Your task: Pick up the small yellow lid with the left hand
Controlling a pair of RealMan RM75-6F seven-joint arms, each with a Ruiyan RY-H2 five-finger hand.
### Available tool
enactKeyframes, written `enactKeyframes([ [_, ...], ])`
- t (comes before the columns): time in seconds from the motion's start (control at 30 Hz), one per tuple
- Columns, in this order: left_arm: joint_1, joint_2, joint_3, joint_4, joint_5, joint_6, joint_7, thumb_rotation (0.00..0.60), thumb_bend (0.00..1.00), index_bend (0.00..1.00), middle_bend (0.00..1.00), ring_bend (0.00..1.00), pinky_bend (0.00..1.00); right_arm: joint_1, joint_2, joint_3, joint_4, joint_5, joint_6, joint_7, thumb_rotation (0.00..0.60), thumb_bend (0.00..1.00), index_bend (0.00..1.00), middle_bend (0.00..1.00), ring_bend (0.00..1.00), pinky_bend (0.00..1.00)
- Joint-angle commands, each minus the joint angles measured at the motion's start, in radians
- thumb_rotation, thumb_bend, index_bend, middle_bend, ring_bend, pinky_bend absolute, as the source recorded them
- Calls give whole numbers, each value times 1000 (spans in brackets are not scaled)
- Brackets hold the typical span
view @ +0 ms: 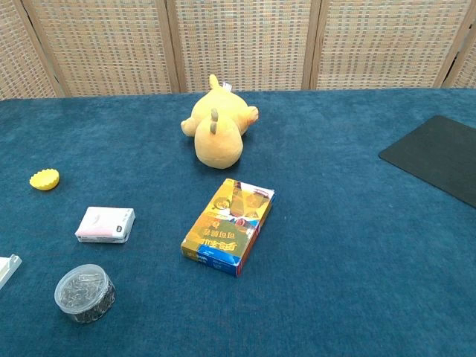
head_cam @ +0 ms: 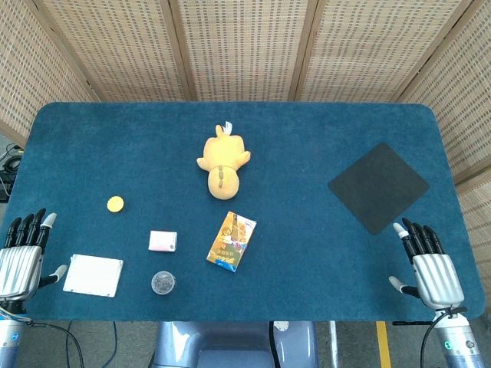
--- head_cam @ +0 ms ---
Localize colourful snack packet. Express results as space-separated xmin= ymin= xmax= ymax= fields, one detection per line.
xmin=206 ymin=211 xmax=258 ymax=273

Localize robot torso base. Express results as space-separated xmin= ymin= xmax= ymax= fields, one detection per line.
xmin=151 ymin=320 xmax=319 ymax=368

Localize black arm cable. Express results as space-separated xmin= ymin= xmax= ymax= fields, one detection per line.
xmin=22 ymin=320 xmax=85 ymax=368
xmin=391 ymin=306 xmax=467 ymax=368

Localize black cables on floor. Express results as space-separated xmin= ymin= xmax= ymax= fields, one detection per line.
xmin=0 ymin=142 xmax=25 ymax=204

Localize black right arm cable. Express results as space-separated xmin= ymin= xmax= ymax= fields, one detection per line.
xmin=391 ymin=306 xmax=467 ymax=368

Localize small pink white box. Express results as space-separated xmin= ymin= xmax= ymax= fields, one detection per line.
xmin=148 ymin=230 xmax=179 ymax=254

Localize clear round container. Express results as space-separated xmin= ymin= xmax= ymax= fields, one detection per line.
xmin=150 ymin=270 xmax=177 ymax=296

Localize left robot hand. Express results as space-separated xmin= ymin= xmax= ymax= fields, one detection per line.
xmin=0 ymin=208 xmax=68 ymax=304

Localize white flat box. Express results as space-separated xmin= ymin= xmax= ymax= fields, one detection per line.
xmin=62 ymin=253 xmax=124 ymax=298

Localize black square mat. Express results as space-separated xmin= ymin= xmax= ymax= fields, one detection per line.
xmin=328 ymin=142 xmax=431 ymax=235

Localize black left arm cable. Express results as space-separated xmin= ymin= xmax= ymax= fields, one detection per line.
xmin=22 ymin=320 xmax=85 ymax=368

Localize woven bamboo folding screen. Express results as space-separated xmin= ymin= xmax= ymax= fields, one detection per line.
xmin=0 ymin=0 xmax=491 ymax=296

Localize yellow plush toy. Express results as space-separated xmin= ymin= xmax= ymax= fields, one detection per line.
xmin=196 ymin=120 xmax=252 ymax=201

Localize blue table cloth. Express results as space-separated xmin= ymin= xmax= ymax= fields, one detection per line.
xmin=0 ymin=101 xmax=486 ymax=322

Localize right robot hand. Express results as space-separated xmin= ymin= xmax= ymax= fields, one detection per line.
xmin=388 ymin=217 xmax=466 ymax=309

